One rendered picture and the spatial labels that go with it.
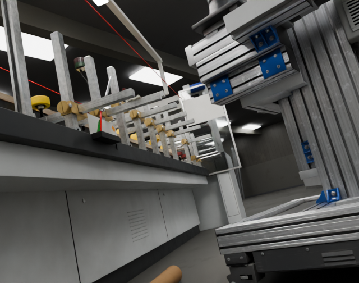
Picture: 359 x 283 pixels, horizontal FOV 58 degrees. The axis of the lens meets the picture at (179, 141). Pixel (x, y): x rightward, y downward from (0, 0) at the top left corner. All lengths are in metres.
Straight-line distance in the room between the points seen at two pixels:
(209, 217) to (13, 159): 3.28
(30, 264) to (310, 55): 1.30
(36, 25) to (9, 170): 4.01
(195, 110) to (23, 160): 3.18
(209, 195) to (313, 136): 2.83
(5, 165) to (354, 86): 1.19
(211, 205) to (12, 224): 3.07
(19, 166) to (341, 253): 0.95
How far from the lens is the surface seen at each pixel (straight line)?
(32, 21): 4.92
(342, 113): 1.34
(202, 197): 4.08
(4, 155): 1.00
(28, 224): 1.33
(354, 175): 1.33
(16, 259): 1.27
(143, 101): 1.52
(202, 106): 4.04
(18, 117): 1.03
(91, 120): 1.43
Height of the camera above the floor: 0.33
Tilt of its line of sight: 11 degrees up
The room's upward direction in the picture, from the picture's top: 13 degrees counter-clockwise
